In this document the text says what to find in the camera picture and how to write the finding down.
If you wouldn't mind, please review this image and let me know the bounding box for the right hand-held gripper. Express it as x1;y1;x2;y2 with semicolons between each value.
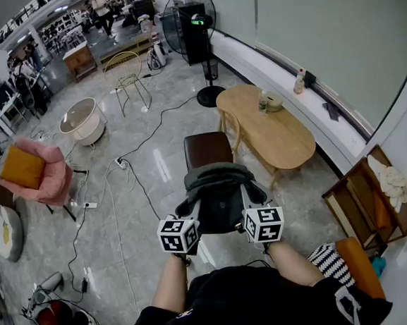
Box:
239;181;287;245

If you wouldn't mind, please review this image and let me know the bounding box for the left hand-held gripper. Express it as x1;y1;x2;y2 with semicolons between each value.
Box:
154;197;207;259

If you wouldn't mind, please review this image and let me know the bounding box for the dark grey backpack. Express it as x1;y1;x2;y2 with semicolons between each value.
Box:
171;157;278;239

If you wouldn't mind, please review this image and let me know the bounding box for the brown padded stool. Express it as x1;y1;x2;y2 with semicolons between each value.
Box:
182;129;243;176

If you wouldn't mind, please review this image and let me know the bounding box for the person's right forearm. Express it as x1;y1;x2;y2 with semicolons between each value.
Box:
266;234;327;291

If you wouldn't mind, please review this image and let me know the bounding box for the person's left forearm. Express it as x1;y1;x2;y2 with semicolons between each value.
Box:
147;253;193;318

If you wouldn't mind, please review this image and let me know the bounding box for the black white striped blanket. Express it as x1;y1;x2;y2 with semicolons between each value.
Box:
305;240;358;292

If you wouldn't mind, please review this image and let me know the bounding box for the person's black shirt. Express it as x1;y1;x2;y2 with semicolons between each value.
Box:
107;252;396;325

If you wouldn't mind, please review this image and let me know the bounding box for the oval wooden coffee table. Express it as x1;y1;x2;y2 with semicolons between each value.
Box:
213;79;321;195

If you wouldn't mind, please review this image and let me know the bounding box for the wooden rattan rack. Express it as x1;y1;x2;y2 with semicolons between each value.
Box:
317;142;407;255

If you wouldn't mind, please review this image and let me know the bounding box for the orange sofa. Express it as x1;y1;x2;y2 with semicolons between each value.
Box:
335;234;387;305

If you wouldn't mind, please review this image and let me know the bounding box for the teal object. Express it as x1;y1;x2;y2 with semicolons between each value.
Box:
370;255;389;279

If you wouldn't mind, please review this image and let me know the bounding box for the clear plastic water bottle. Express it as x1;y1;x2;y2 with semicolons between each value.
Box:
256;90;270;116

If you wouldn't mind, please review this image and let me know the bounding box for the round wooden tissue box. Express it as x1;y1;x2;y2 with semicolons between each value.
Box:
265;90;285;114

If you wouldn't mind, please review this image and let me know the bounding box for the dark grey cloth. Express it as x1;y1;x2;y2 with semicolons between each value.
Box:
322;100;343;123

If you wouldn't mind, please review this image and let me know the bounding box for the white crumpled cloth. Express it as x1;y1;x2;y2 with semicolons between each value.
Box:
366;151;407;214

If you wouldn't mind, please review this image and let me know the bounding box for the pink armchair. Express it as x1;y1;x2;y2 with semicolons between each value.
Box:
0;133;79;228

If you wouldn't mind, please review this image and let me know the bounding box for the grey handheld device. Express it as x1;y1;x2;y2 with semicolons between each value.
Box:
23;271;67;313

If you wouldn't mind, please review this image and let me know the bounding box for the yellowish plastic bottle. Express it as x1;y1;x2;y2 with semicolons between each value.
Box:
291;71;307;95

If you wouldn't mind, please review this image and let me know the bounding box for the white round glass-top table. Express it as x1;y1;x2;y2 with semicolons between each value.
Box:
56;95;111;149

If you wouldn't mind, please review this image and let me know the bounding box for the small black box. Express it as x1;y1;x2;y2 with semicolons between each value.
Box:
303;69;319;88

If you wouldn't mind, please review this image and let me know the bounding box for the black standing fan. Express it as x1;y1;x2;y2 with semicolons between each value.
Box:
159;0;229;111

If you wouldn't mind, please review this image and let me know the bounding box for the orange square cushion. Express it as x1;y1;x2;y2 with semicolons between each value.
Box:
0;142;49;194

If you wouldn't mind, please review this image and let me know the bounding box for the white grey device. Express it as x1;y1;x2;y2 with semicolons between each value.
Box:
145;42;171;72

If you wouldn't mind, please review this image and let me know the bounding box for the black tower unit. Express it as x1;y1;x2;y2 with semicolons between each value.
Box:
174;1;214;68

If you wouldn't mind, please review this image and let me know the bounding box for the wooden cabinet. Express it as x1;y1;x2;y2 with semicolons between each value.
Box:
61;39;100;85

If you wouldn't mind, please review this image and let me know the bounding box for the black power cable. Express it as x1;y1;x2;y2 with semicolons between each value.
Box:
113;94;204;163

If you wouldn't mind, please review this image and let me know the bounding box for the gold wire chair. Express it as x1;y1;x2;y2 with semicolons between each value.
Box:
101;49;154;119

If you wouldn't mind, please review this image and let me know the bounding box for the black wire wastebasket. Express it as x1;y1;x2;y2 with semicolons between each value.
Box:
201;58;221;82

